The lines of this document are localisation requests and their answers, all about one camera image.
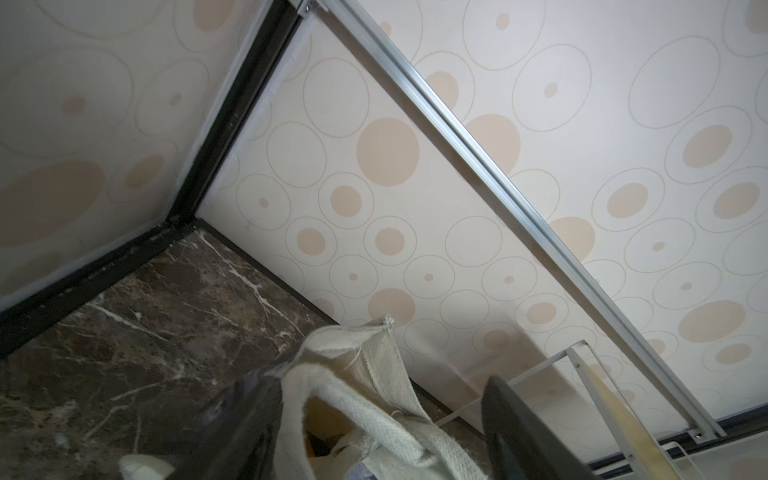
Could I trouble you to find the black corner frame post left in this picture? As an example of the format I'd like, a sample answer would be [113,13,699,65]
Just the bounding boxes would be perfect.
[167,1,302,228]

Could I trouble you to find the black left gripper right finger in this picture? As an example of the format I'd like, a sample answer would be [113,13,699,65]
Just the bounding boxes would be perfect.
[481,376,596,480]

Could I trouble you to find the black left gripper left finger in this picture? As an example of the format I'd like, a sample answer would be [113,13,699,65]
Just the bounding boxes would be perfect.
[168,375,283,479]

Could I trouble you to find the cream canvas grocery bag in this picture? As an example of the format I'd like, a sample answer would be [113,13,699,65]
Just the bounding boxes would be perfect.
[118,314,490,480]

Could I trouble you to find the white wire wooden shelf rack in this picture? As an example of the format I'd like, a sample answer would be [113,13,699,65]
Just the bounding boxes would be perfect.
[428,328,684,479]

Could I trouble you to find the silver aluminium crossbar back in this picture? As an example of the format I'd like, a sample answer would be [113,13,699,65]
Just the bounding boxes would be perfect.
[293,1,726,442]

